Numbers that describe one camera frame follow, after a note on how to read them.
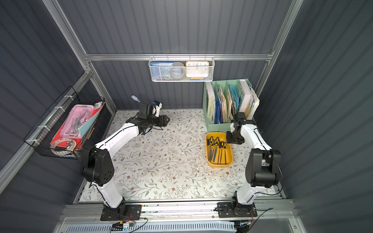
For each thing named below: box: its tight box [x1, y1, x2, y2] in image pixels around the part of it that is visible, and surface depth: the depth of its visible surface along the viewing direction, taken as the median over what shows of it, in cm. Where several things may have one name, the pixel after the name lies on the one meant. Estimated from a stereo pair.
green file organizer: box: [202, 78, 260, 133], surface depth 101 cm
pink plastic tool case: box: [59, 104, 95, 139], surface depth 74 cm
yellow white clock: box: [185, 60, 210, 78], surface depth 90 cm
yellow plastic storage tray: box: [205, 132, 234, 168], surface depth 98 cm
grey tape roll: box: [169, 61, 186, 81], surface depth 89 cm
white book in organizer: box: [238, 79, 255, 118], surface depth 99 cm
